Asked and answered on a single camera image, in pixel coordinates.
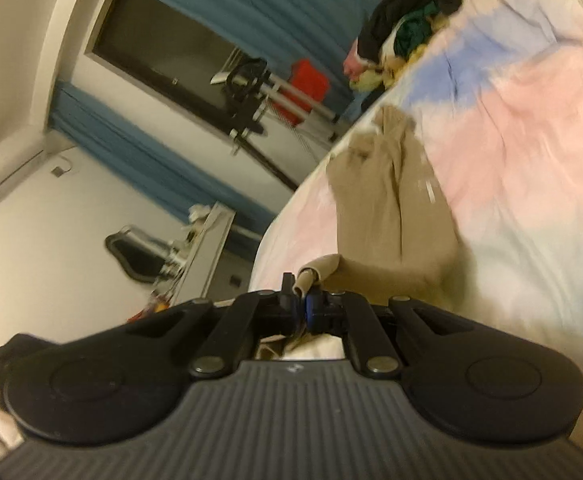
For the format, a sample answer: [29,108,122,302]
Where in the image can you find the white dresser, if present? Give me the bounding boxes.
[126,202,237,324]

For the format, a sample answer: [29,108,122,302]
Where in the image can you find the red box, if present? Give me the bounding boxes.
[286,59,331,126]

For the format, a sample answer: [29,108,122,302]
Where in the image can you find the white drying rack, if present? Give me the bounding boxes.
[260,73,345,144]

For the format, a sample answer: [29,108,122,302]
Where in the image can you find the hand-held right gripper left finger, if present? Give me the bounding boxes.
[122,273,303,379]

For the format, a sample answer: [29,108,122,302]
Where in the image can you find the tan pants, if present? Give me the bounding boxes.
[292,105,463,321]

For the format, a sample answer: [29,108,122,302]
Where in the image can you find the pastel tie-dye bed sheet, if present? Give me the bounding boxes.
[248,0,583,461]

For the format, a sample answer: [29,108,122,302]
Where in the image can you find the dark window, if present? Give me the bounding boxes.
[84,0,342,161]

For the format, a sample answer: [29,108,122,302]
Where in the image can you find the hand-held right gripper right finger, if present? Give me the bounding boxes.
[303,289,452,380]

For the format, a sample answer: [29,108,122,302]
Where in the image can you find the black chair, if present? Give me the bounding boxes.
[104,226,172,284]

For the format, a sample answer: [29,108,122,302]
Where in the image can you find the black tripod stand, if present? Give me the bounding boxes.
[210,58,302,191]

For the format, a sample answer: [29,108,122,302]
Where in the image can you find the white air conditioner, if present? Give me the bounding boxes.
[0,128,77,221]

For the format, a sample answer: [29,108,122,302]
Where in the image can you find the pile of assorted clothes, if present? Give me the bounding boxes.
[342,0,497,93]

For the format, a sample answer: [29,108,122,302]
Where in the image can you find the dark cloth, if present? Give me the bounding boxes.
[0,333,57,386]

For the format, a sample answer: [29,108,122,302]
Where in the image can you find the blue curtain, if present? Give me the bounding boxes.
[52,0,442,261]

